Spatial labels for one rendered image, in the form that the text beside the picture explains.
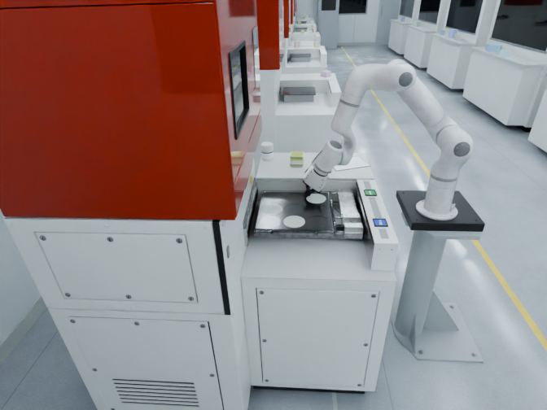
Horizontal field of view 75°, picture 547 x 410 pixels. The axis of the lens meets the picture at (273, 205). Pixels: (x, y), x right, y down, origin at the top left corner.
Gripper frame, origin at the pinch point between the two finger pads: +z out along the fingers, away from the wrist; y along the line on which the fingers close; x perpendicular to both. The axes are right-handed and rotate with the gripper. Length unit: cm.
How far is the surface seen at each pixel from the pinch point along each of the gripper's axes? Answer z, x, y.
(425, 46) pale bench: 74, -841, 73
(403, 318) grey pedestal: 47, -16, -83
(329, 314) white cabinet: 14, 43, -41
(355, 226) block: -11.9, 15.9, -28.5
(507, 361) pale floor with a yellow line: 36, -27, -141
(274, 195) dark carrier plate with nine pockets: 8.7, 7.1, 13.4
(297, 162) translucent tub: -0.7, -16.4, 16.5
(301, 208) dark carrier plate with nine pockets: 1.0, 12.2, -3.1
